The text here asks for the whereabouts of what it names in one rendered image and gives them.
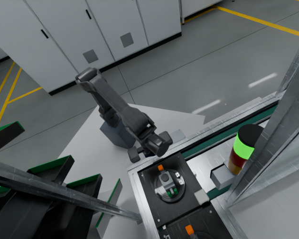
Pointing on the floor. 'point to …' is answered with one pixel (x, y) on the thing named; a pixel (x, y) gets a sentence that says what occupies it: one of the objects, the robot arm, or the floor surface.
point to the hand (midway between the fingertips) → (152, 151)
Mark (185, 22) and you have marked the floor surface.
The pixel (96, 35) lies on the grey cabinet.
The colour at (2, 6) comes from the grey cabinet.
